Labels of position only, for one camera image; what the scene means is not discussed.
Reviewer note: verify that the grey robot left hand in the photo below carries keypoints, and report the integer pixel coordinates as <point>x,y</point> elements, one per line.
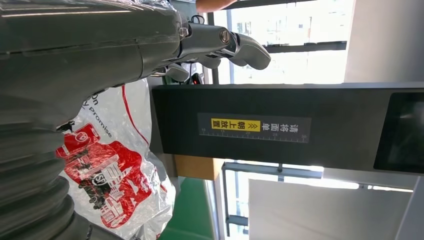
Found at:
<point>73,49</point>

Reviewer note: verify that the white plastic mailer package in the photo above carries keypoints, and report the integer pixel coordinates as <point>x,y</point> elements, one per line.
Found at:
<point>126,142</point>

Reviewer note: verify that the dark device screen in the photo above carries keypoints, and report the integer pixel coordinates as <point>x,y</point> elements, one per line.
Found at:
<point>402,136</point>

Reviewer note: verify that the person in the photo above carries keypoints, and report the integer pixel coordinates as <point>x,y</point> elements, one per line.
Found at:
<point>212,5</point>

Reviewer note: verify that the brown cardboard box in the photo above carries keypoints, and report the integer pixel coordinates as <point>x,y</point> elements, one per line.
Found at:
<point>197,167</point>

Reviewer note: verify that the yellow black ruler label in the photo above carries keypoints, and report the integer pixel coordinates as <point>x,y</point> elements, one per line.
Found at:
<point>236,125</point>

